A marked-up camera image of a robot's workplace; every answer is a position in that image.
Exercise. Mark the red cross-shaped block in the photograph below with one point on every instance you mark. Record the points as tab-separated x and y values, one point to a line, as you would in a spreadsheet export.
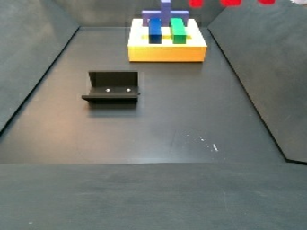
199	3

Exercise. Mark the yellow base board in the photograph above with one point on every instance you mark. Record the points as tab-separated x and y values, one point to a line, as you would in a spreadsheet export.
166	52

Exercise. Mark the green rectangular block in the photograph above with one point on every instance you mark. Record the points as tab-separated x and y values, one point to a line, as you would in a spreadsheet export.
178	31

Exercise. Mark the blue rectangular block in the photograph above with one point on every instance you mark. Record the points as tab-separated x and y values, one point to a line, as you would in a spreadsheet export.
154	31

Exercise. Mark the purple cross-shaped block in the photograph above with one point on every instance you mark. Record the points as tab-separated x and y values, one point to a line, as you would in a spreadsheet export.
164	14

